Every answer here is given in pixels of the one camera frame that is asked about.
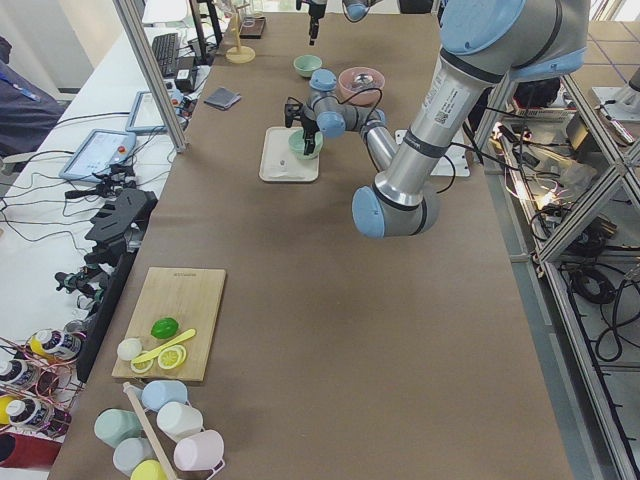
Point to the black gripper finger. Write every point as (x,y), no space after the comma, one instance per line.
(290,116)
(313,30)
(309,141)

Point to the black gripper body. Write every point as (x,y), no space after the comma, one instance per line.
(306,123)
(315,11)

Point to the green bowl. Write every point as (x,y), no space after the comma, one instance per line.
(297,146)
(305,65)

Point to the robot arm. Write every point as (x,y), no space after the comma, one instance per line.
(354,11)
(481,42)

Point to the green bowl on tray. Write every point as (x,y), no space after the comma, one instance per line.
(297,146)

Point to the cream rectangular serving tray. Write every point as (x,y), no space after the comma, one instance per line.
(278,164)

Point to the dark wooden tray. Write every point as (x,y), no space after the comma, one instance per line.
(252,27)

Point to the pink bowl with ice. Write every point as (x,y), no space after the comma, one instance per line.
(363,98)

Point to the grey folded cloth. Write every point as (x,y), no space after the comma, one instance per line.
(222,99)

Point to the wooden mug stand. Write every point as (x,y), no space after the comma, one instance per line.
(238,53)

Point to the black keyboard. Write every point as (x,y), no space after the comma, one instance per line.
(165,50)

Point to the blue teach pendant far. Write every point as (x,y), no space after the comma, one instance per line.
(144,117)

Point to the blue teach pendant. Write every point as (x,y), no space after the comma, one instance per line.
(144,117)
(97,154)

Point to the blue teach pendant near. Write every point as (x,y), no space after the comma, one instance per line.
(97,154)

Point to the black tool holder rack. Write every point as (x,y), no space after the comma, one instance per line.
(119,226)

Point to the yellow plastic knife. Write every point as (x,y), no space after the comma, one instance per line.
(152,354)

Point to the green lime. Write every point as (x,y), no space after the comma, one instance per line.
(164,328)

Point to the wooden cutting board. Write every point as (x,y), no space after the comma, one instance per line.
(192,298)

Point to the lemon slice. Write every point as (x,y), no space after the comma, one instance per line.
(172,357)
(141,367)

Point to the white garlic bulb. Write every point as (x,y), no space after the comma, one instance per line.
(129,348)

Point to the blue plastic cup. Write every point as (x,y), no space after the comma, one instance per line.
(158,393)

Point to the white plastic cup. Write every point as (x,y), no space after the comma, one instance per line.
(179,421)

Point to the pink plastic cup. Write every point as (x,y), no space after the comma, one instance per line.
(200,451)

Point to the green plastic cup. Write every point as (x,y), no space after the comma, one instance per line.
(113,426)

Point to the grey plastic cup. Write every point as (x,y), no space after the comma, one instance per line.
(130,453)

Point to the yellow plastic cup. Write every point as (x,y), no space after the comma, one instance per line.
(148,470)

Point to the aluminium frame post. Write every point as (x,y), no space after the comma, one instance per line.
(132,25)

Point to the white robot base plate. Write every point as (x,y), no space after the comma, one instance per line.
(454,163)

